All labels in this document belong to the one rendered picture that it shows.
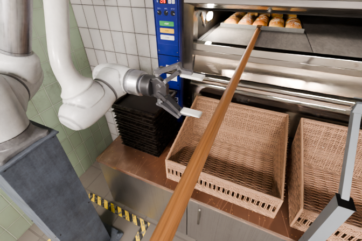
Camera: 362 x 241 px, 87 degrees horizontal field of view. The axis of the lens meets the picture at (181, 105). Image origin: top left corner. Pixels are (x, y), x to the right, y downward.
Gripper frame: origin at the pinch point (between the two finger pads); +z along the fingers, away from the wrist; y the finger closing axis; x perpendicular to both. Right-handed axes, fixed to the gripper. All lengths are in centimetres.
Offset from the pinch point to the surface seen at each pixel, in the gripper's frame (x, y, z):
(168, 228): 37.8, -1.5, 9.3
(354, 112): -18.2, 4.4, 45.8
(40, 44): -23, 4, -113
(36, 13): -28, -13, -114
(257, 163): -36, 59, 27
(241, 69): -22.2, -2.1, 8.8
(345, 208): 4, 23, 47
